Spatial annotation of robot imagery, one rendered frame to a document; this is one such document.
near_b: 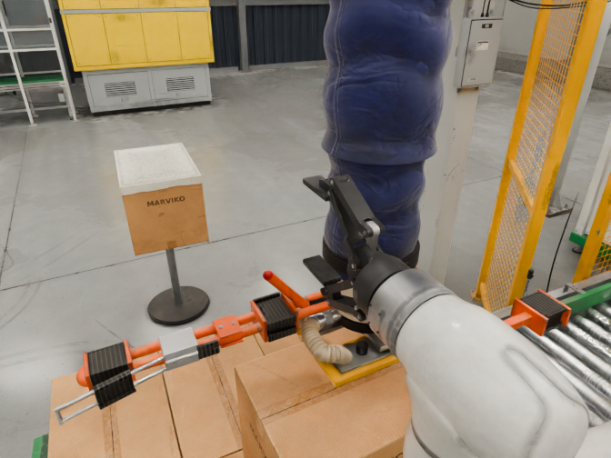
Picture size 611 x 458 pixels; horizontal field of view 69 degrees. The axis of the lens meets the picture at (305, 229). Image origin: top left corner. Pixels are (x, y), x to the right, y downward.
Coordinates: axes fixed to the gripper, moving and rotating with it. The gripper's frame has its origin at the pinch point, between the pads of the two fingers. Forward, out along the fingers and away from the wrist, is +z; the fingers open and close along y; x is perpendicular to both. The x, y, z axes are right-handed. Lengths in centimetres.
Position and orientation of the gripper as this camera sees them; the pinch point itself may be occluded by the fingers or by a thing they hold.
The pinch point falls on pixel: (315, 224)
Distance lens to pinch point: 66.7
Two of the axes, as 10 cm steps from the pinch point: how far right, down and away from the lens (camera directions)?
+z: -4.4, -4.3, 7.9
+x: 9.0, -2.1, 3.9
